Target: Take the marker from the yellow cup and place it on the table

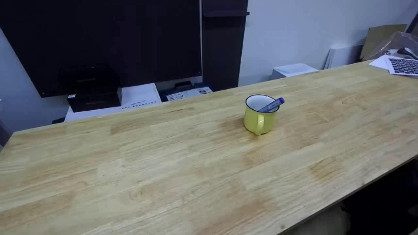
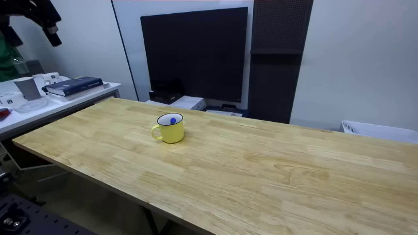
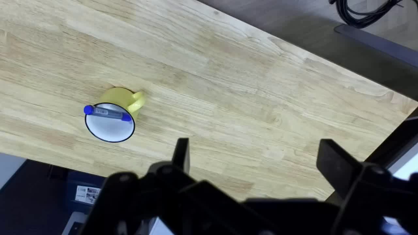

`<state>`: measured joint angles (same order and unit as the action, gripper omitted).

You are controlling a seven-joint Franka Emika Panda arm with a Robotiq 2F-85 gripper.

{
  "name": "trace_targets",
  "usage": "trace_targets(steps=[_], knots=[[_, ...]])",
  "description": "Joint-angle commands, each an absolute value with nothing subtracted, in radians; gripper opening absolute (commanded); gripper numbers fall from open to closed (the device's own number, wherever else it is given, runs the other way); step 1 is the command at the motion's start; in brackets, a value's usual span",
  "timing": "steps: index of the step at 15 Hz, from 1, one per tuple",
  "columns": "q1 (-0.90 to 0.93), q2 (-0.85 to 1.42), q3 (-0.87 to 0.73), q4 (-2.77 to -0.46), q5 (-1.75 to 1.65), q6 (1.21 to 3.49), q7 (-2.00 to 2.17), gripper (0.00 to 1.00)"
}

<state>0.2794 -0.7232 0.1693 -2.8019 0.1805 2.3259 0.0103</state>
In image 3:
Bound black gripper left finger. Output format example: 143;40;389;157
172;139;189;173

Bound black cables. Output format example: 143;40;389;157
329;0;403;30

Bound blue marker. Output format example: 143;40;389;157
83;105;132;122

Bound dark box with label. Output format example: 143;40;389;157
65;171;104;214

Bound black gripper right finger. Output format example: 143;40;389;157
316;139;362;199

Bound yellow enamel cup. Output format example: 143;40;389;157
83;88;145;144

